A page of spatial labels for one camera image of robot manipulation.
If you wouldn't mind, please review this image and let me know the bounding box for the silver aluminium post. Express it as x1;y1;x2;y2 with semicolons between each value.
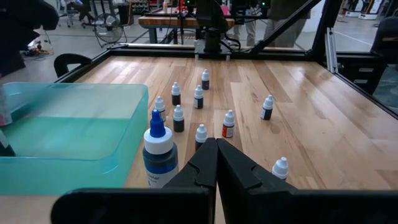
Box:
324;27;339;74

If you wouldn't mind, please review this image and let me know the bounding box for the wooden workbench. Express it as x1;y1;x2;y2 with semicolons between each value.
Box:
138;15;236;44

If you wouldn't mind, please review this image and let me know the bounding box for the floor cables and power strip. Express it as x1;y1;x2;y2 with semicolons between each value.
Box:
20;39;54;58

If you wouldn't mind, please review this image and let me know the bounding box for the teal translucent plastic bin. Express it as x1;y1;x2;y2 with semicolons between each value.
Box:
0;81;149;196

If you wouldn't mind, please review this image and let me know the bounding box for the person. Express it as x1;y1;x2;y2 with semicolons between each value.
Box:
232;24;257;47
264;0;312;49

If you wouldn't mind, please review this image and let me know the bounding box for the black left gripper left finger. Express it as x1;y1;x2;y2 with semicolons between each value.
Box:
51;138;218;224

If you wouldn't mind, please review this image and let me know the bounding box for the large blue food coloring bottle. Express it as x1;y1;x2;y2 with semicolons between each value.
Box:
142;109;180;189

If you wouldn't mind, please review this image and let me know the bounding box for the black chair back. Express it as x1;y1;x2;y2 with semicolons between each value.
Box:
370;17;398;65

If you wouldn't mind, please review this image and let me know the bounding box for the small red food coloring bottle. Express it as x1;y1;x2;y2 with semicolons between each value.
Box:
221;109;236;139

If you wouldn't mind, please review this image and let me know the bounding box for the black aluminium table frame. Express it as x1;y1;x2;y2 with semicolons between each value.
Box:
55;0;398;121

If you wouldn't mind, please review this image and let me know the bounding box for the black floor fan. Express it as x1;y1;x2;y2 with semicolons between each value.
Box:
93;14;124;44

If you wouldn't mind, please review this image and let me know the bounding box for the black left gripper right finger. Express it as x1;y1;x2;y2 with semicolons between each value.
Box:
216;138;398;224

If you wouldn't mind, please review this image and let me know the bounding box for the black cable hook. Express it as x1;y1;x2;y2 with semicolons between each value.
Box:
53;52;93;78

